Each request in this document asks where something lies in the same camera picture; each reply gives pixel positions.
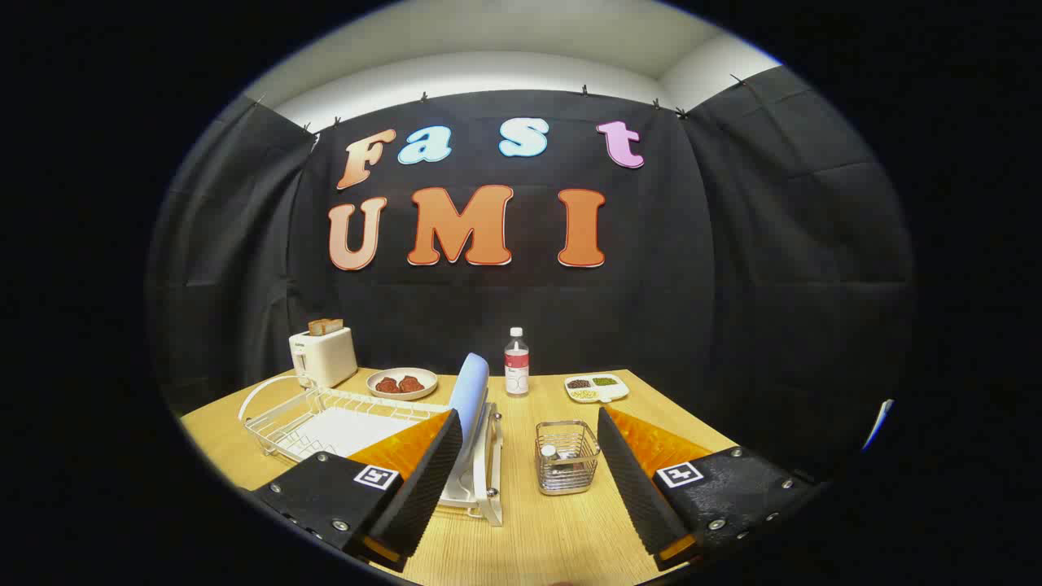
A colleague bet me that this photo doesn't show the white toaster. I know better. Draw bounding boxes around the white toaster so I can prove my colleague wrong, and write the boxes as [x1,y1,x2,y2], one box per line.
[289,327,359,389]

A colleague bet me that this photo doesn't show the clear bottle red label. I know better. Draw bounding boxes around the clear bottle red label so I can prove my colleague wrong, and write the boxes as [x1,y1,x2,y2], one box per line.
[504,327,531,397]

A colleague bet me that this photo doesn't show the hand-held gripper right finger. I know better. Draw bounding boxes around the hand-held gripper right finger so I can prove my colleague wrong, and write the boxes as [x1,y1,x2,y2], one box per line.
[597,406,817,572]

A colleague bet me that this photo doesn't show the metal wire basket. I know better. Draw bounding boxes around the metal wire basket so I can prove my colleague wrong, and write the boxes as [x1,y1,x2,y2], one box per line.
[535,420,602,496]

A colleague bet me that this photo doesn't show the black backdrop cloth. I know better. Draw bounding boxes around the black backdrop cloth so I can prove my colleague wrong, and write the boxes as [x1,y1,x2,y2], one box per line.
[147,65,917,481]

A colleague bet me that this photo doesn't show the light blue plate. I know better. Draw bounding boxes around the light blue plate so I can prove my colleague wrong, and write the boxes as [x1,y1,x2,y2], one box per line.
[447,352,492,481]

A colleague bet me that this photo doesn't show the beige plate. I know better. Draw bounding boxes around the beige plate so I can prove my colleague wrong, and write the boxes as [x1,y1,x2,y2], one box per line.
[366,368,439,401]

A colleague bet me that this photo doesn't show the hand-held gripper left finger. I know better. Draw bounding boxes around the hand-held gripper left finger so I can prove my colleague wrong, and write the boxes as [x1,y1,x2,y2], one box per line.
[251,409,463,572]

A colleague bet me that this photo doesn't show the white divided dish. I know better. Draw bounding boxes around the white divided dish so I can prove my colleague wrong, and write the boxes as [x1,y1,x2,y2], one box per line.
[564,373,630,405]

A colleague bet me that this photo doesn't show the white wire dish rack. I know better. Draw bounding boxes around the white wire dish rack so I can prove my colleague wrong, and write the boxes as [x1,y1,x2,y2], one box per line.
[238,374,506,527]

